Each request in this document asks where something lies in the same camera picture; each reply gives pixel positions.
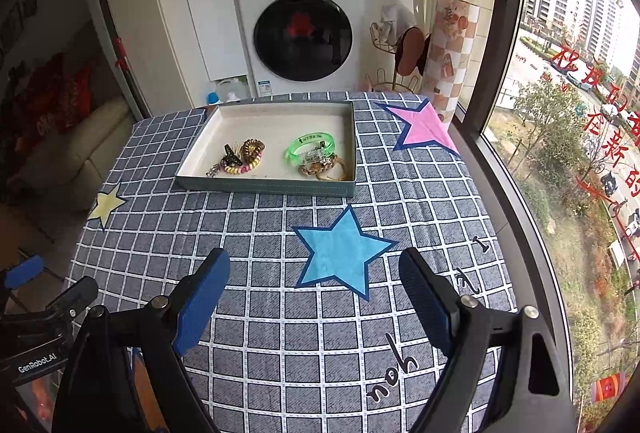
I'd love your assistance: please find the pink yellow spiral hair tie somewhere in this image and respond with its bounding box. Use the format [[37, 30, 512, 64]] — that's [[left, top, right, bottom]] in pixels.
[[222, 152, 263, 176]]

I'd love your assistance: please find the brown spiral hair tie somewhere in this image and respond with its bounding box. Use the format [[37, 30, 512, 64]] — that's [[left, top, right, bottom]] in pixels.
[[239, 138, 266, 164]]

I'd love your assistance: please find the white tall cabinet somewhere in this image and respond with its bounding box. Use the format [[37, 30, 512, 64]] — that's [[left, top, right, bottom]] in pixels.
[[142, 0, 251, 111]]

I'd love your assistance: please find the grey shallow cardboard tray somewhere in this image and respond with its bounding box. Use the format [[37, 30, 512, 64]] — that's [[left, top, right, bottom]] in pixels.
[[175, 100, 357, 198]]

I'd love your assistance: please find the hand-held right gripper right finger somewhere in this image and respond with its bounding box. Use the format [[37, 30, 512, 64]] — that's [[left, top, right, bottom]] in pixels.
[[397, 247, 581, 433]]

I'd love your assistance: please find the white front-load washing machine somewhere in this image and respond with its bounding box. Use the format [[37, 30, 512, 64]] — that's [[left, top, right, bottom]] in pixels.
[[231, 0, 365, 99]]

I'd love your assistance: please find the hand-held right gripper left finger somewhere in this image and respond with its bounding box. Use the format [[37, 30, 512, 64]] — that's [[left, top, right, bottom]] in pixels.
[[52, 247, 232, 433]]

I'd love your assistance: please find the white plastic jug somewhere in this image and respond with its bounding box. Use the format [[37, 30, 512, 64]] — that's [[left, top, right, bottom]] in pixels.
[[215, 77, 248, 101]]

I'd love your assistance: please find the red ribbon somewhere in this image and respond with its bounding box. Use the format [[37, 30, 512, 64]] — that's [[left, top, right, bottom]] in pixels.
[[114, 37, 133, 69]]

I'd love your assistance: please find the gold wire slipper rack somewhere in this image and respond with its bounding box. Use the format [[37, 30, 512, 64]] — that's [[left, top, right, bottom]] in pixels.
[[364, 20, 426, 94]]

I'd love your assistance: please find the red window sticker lettering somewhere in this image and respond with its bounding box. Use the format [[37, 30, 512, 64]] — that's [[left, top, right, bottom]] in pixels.
[[520, 28, 640, 234]]

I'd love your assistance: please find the brown braided cord bracelet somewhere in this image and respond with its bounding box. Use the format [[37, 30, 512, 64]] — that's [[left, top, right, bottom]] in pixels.
[[299, 154, 353, 183]]

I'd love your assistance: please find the brown slipper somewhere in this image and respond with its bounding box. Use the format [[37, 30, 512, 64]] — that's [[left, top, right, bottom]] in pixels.
[[417, 33, 434, 76], [395, 27, 426, 74]]

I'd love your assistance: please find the pink checked patterned roll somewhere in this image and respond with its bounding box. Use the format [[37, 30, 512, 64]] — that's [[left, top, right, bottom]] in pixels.
[[420, 0, 481, 124]]

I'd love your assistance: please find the green translucent bangle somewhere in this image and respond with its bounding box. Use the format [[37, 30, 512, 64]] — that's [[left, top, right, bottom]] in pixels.
[[286, 130, 337, 166]]

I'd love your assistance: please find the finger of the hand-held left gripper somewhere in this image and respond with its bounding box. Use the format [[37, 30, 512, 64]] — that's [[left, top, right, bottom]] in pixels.
[[0, 275, 100, 329], [0, 255, 46, 301]]

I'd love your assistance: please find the grey checked star tablecloth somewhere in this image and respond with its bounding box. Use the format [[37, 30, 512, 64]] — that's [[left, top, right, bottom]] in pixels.
[[65, 90, 518, 433]]

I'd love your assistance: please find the red cushion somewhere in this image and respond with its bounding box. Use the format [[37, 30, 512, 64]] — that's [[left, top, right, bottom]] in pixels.
[[10, 53, 93, 149]]

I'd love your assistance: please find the dark sliding door frame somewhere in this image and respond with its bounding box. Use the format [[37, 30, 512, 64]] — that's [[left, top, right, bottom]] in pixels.
[[90, 0, 153, 119]]

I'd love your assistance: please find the dark window frame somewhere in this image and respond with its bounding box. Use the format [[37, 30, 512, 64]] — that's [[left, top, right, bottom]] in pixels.
[[462, 0, 573, 414]]

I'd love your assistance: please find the white cloth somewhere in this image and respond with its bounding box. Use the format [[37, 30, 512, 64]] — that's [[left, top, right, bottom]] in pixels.
[[377, 3, 418, 36]]

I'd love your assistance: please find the cream sofa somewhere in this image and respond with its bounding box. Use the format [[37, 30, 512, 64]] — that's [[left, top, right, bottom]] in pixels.
[[15, 96, 136, 214]]

